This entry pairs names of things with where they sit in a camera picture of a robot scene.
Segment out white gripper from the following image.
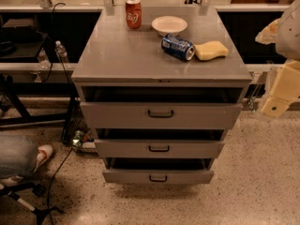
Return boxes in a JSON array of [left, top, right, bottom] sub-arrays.
[[261, 60, 300, 118]]

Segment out grey bottom drawer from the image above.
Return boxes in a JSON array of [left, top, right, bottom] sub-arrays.
[[102, 157, 214, 185]]

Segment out grey drawer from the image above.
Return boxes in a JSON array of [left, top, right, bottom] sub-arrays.
[[81, 86, 242, 129], [95, 129, 224, 158], [102, 157, 214, 185]]

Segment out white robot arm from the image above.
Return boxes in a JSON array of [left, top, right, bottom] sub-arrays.
[[255, 0, 300, 121]]

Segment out grey top drawer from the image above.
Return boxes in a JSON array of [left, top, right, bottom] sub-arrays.
[[81, 86, 242, 129]]

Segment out grey drawer cabinet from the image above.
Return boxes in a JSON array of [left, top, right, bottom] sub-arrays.
[[70, 5, 253, 186]]

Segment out grey middle drawer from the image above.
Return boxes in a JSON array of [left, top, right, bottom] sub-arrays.
[[95, 129, 224, 158]]

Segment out yellow sponge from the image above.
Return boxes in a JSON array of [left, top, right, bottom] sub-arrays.
[[195, 41, 229, 61]]

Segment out blue soda can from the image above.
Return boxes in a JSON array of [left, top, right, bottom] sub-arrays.
[[161, 34, 195, 61]]

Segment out white bowl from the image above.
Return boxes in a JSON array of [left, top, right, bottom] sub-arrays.
[[151, 16, 188, 37]]

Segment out red soda can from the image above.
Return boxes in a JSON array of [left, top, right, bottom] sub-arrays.
[[126, 0, 142, 29]]

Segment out green bottle on floor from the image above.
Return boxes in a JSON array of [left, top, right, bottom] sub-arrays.
[[72, 130, 84, 148]]

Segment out clear water bottle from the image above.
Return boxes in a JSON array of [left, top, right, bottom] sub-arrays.
[[55, 40, 69, 64]]

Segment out white red sneaker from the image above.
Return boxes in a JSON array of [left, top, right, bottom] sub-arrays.
[[35, 144, 53, 171]]

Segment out black office chair base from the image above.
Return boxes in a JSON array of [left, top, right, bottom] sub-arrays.
[[0, 183, 63, 225]]

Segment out black side table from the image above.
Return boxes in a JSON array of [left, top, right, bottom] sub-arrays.
[[0, 12, 81, 126]]

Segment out person leg in jeans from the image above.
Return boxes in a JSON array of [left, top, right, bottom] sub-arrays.
[[0, 135, 38, 179]]

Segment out black floor cable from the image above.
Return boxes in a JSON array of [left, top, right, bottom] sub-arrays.
[[46, 147, 74, 225]]

